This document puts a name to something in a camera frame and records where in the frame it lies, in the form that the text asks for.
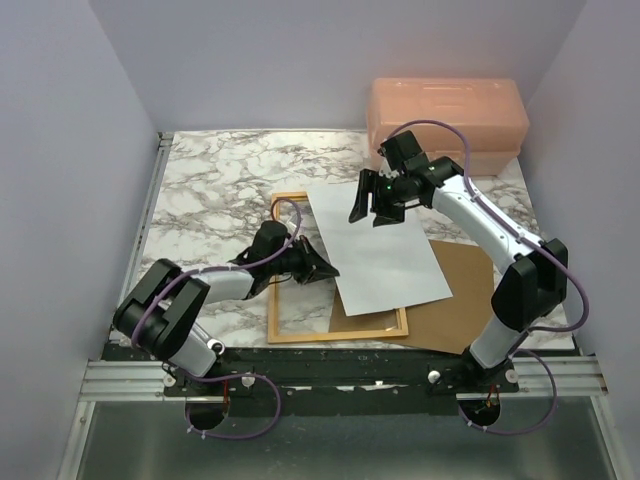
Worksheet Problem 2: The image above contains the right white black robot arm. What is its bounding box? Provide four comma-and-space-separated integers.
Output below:
349, 131, 568, 392

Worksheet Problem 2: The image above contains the aluminium extrusion rail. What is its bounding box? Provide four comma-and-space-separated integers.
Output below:
80, 356, 609, 402
115, 132, 175, 311

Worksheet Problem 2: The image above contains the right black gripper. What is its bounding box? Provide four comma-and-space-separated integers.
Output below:
349, 169, 409, 228

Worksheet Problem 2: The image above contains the pink translucent plastic box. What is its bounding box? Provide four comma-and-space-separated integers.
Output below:
365, 78, 529, 176

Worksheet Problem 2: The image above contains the silver ratchet wrench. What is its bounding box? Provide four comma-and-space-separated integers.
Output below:
207, 339, 225, 355

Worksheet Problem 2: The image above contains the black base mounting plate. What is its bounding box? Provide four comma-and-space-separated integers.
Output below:
164, 348, 519, 417

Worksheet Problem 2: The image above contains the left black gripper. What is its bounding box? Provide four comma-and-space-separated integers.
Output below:
269, 235, 339, 286

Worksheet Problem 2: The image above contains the brown cardboard backing board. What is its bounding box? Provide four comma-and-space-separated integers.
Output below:
328, 239, 496, 356

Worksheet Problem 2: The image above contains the orange wooden picture frame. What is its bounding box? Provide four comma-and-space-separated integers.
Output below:
267, 190, 409, 345

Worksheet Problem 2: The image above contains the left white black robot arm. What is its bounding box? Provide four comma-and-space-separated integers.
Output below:
112, 220, 339, 395

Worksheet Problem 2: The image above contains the sunset landscape photo print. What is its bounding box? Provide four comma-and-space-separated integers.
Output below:
307, 182, 452, 316

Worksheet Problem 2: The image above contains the aluminium extrusion rail front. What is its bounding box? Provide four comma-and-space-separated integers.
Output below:
80, 356, 609, 402

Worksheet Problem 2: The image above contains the aluminium extrusion rail left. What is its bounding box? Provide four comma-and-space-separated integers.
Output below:
115, 132, 175, 311

